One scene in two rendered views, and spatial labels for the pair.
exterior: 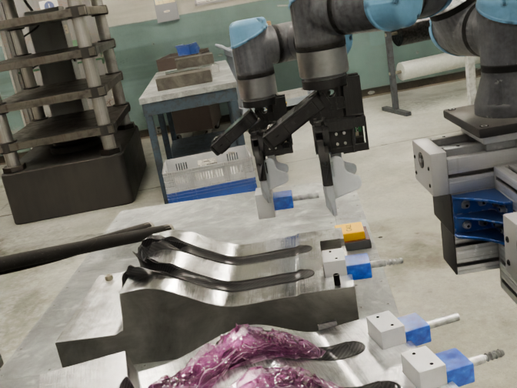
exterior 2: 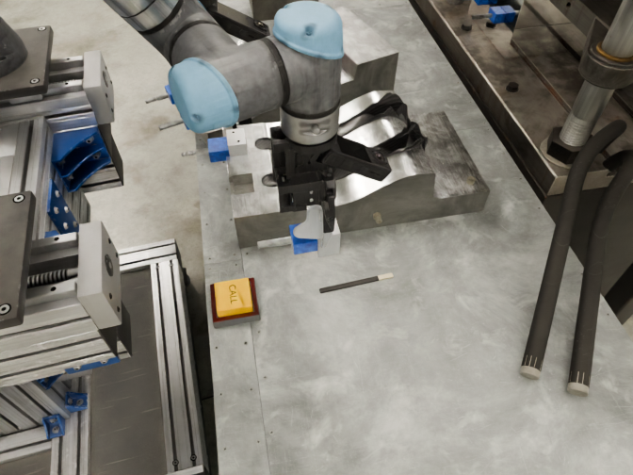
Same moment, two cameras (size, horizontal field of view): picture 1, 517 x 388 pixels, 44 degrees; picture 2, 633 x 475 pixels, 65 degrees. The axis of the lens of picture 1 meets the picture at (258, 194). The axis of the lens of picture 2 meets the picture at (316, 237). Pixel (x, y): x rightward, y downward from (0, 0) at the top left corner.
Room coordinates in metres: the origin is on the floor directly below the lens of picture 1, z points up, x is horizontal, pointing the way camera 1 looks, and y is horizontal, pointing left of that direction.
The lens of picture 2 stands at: (1.76, -0.18, 1.56)
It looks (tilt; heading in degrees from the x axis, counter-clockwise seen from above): 51 degrees down; 163
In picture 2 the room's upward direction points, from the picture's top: straight up
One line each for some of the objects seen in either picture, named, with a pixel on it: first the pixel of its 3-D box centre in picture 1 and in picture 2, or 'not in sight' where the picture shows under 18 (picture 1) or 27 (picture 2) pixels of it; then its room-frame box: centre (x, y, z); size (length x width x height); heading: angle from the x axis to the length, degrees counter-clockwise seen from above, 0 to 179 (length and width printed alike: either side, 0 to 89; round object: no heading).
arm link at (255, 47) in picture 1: (252, 48); (306, 60); (1.27, -0.04, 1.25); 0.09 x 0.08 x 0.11; 104
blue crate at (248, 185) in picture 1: (212, 192); not in sight; (4.22, 0.31, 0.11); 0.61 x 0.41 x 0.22; 92
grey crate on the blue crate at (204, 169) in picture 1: (208, 168); not in sight; (4.21, 0.31, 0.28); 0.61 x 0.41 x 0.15; 92
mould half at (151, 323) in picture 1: (211, 283); (350, 160); (1.05, 0.11, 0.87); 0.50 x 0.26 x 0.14; 84
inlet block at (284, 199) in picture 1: (288, 199); (297, 238); (1.27, -0.06, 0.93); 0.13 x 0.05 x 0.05; 85
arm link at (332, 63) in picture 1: (322, 63); not in sight; (0.97, -0.13, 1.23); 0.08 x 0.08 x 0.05
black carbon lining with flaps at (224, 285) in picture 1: (213, 259); (343, 139); (1.04, 0.10, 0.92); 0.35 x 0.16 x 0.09; 84
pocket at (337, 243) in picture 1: (334, 254); (242, 190); (1.08, -0.12, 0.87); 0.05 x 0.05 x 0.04; 84
